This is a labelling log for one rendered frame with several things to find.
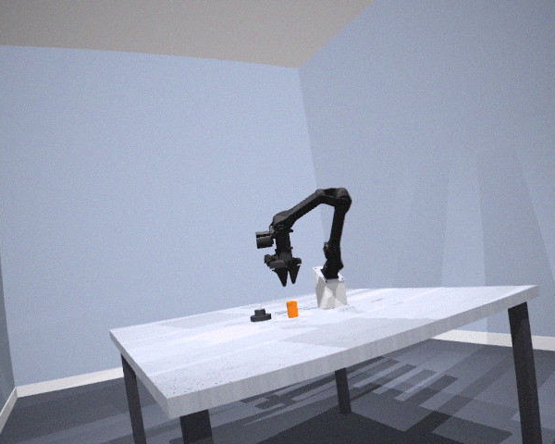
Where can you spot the orange knob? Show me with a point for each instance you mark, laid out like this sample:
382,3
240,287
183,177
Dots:
292,309

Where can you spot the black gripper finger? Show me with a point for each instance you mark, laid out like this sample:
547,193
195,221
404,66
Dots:
293,270
283,275

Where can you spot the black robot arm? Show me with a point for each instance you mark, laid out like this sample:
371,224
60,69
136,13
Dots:
280,228

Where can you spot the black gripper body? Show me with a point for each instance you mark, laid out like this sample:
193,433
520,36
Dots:
285,258

